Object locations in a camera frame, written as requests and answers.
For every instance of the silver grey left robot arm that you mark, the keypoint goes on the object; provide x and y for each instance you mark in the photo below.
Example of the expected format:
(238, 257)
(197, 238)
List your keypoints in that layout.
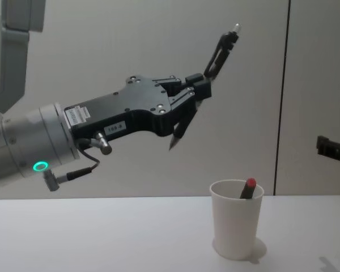
(17, 133)

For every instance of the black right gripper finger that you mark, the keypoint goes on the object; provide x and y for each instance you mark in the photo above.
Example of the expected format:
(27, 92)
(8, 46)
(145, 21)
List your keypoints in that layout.
(333, 150)

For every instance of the white plastic cup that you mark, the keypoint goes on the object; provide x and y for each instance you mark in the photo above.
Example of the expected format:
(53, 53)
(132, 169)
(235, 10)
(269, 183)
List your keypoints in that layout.
(235, 221)

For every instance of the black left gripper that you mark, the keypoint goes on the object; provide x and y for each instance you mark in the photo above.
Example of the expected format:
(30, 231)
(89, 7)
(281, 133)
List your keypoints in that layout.
(124, 110)

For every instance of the black pen with red cap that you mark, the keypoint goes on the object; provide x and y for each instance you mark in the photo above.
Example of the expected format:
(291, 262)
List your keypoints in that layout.
(248, 189)

